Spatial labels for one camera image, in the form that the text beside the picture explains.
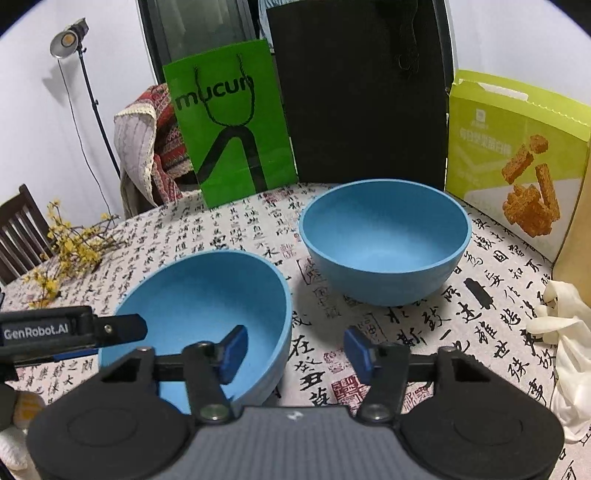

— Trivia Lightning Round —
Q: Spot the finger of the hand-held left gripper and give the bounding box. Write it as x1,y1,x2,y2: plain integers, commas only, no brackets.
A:
14,347,101,368
93,314,148,345

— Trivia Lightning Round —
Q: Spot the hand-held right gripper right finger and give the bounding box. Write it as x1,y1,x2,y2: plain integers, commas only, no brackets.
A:
344,325,492,425

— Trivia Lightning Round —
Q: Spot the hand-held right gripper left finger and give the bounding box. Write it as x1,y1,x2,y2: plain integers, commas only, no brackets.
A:
99,324,249,425

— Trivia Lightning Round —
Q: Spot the calligraphy print tablecloth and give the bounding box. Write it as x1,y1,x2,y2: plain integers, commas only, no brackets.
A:
0,180,591,480

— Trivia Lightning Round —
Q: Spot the yellow blossom branch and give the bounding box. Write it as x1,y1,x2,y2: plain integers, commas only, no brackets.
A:
25,199,123,308

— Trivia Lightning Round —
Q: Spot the dark wooden chair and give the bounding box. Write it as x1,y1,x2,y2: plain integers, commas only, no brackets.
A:
0,184,54,284

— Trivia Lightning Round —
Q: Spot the grey lace-trimmed cloth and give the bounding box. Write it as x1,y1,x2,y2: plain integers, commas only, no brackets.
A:
114,102,160,217

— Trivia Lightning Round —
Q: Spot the red patterned blanket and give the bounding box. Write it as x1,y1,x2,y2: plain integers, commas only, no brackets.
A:
124,84,204,204

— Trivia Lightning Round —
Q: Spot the white rubber glove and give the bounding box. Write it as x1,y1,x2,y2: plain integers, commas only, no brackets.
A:
526,278,591,444

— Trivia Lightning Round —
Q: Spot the yellow-green snack box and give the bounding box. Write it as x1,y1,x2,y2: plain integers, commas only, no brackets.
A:
444,69,591,259

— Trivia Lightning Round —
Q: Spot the black paper bag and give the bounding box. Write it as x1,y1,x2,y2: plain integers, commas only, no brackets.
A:
267,0,451,190

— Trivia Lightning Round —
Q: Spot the green paper bag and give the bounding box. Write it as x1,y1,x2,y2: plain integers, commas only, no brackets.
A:
163,39,297,209

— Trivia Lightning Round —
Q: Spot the beige thermos jug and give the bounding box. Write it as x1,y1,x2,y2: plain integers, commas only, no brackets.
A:
551,152,591,287

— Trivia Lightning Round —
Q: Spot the studio lamp on stand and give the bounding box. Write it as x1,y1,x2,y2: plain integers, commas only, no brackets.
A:
50,17,122,181

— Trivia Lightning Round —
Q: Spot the dark sliding glass door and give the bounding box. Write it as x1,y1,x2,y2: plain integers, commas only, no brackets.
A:
136,0,455,88

